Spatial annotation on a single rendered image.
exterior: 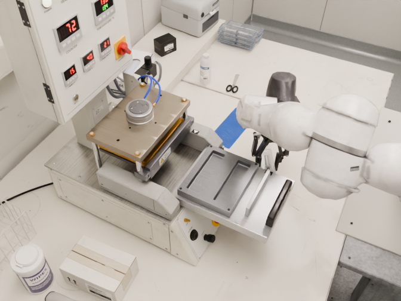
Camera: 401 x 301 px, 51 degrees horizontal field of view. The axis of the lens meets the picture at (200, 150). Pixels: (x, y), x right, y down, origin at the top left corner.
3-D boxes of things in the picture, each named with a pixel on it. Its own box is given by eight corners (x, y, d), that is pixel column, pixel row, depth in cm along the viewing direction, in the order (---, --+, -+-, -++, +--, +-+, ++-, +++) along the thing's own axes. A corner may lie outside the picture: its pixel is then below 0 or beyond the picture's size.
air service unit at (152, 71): (130, 106, 146) (125, 70, 135) (153, 83, 154) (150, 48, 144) (142, 110, 144) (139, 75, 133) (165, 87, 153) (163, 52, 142)
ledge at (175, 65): (81, 104, 180) (79, 95, 177) (175, 15, 232) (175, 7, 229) (141, 126, 171) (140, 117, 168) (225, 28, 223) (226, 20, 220)
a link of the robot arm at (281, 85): (262, 137, 125) (298, 140, 124) (268, 102, 115) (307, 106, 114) (264, 98, 137) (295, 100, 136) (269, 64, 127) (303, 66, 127)
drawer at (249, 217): (170, 202, 123) (169, 186, 117) (206, 153, 136) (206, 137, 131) (265, 245, 114) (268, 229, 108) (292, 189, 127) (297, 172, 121)
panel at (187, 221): (198, 261, 130) (174, 219, 120) (239, 193, 148) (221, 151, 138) (203, 262, 128) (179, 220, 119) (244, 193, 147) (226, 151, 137)
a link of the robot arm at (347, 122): (266, 153, 82) (299, 71, 79) (261, 139, 100) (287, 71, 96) (360, 187, 82) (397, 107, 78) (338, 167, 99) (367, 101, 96)
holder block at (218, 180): (177, 194, 120) (176, 189, 118) (209, 149, 132) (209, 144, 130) (230, 218, 115) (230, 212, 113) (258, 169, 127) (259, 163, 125)
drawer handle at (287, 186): (264, 224, 113) (267, 216, 111) (284, 186, 123) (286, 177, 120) (271, 228, 113) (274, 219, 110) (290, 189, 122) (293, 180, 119)
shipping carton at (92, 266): (64, 282, 125) (56, 267, 118) (90, 247, 133) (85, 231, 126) (116, 309, 119) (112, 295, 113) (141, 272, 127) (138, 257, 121)
